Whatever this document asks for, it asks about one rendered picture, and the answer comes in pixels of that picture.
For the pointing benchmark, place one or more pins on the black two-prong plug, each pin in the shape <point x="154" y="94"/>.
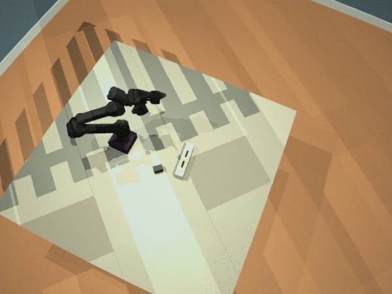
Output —
<point x="158" y="168"/>

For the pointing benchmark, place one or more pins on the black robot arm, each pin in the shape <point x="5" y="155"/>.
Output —
<point x="76" y="127"/>

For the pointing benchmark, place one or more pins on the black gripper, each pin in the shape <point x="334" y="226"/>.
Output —
<point x="136" y="96"/>

